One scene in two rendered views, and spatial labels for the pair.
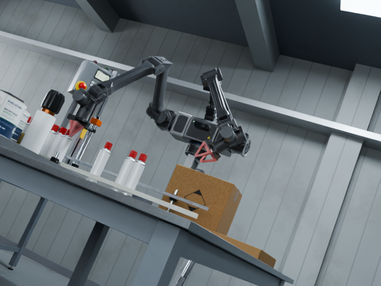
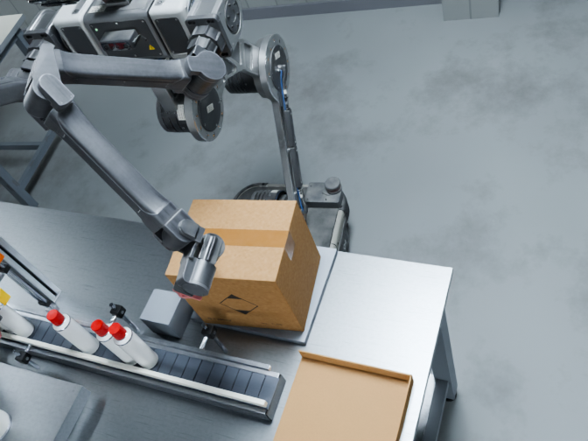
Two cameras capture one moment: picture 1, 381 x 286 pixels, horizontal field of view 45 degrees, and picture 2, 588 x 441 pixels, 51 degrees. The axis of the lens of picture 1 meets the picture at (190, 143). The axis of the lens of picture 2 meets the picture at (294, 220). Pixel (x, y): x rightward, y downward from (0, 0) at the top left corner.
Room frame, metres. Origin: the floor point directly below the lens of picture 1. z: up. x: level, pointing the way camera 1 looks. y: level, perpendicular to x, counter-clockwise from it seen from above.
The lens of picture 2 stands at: (1.26, -0.51, 2.32)
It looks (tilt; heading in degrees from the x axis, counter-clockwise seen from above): 51 degrees down; 11
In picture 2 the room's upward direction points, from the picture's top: 25 degrees counter-clockwise
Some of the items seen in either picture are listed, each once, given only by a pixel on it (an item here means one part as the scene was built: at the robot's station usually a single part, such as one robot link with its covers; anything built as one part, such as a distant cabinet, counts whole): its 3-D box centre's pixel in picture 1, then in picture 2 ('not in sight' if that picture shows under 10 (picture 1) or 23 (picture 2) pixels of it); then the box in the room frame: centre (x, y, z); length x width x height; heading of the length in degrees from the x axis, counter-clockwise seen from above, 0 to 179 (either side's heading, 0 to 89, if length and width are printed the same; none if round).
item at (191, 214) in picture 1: (97, 177); (94, 359); (2.13, 0.33, 0.90); 1.07 x 0.01 x 0.02; 62
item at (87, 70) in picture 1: (90, 83); not in sight; (2.42, 0.62, 1.38); 0.17 x 0.10 x 0.19; 117
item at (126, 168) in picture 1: (125, 171); (115, 341); (2.11, 0.22, 0.98); 0.05 x 0.05 x 0.20
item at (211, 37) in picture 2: (237, 139); (205, 45); (2.57, -0.24, 1.45); 0.09 x 0.08 x 0.12; 68
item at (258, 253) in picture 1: (232, 245); (339, 414); (1.83, -0.31, 0.85); 0.30 x 0.26 x 0.04; 62
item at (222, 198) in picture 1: (200, 205); (248, 264); (2.23, -0.16, 0.99); 0.30 x 0.24 x 0.27; 69
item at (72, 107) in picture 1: (69, 114); not in sight; (2.46, 0.67, 1.18); 0.04 x 0.04 x 0.21
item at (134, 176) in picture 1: (135, 175); (133, 345); (2.09, 0.17, 0.98); 0.05 x 0.05 x 0.20
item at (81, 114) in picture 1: (81, 114); not in sight; (2.19, 0.54, 1.16); 0.10 x 0.07 x 0.07; 63
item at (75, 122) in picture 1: (72, 127); not in sight; (2.20, 0.55, 1.09); 0.07 x 0.07 x 0.09; 63
